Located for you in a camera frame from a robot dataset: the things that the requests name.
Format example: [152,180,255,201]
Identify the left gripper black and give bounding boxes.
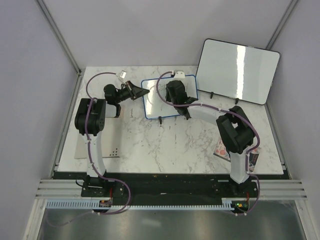
[115,81,150,104]

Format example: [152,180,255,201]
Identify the small blue-framed whiteboard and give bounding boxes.
[140,74,198,120]

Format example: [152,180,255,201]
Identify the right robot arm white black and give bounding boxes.
[165,80,255,197]

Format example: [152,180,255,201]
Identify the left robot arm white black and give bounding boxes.
[74,81,150,178]

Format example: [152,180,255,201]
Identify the small whiteboard right black foot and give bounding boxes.
[184,111,191,120]

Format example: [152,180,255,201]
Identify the large black-framed whiteboard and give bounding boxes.
[196,38,281,105]

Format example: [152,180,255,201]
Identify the white paper sheet with dots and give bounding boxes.
[74,111,124,159]

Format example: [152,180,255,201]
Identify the colourful Little Women book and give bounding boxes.
[213,138,261,173]

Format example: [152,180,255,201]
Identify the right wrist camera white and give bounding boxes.
[172,70,186,79]

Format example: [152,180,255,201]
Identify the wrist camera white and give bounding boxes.
[117,70,127,84]
[172,70,186,79]

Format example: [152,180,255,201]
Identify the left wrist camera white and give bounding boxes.
[117,70,127,84]

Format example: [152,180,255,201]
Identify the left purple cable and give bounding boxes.
[46,71,133,227]

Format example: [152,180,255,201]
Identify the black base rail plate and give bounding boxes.
[81,173,258,207]

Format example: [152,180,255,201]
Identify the white slotted cable duct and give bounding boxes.
[45,199,236,211]

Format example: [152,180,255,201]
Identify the aluminium frame rail front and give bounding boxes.
[36,178,307,200]

